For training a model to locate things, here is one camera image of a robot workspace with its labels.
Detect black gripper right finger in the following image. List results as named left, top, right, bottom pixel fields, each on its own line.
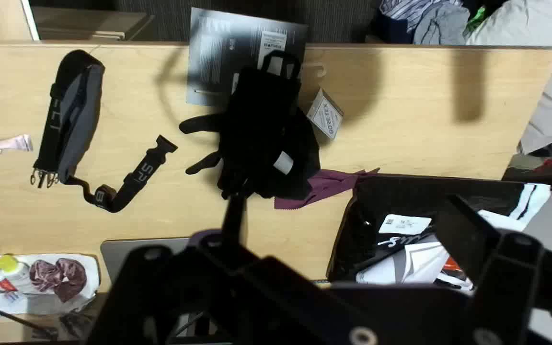
left=436, top=196, right=545, bottom=320

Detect dark booklet card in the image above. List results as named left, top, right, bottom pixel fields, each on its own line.
left=186, top=8, right=307, bottom=106

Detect silver monitor stand base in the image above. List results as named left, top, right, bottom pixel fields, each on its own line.
left=100, top=236, right=196, bottom=286

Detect black grey running belt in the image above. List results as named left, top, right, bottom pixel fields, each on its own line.
left=31, top=50, right=177, bottom=213

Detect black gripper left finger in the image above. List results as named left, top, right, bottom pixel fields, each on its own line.
left=186, top=194, right=303, bottom=301

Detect black bin with papers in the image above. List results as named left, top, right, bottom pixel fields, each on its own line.
left=326, top=175, right=552, bottom=282

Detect plastic bag with dried fruit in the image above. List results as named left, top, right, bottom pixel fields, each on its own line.
left=0, top=253, right=102, bottom=314

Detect black gloves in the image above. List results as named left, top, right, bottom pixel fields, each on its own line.
left=179, top=50, right=321, bottom=199

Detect purple cloth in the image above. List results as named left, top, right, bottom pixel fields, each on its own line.
left=275, top=169, right=378, bottom=209

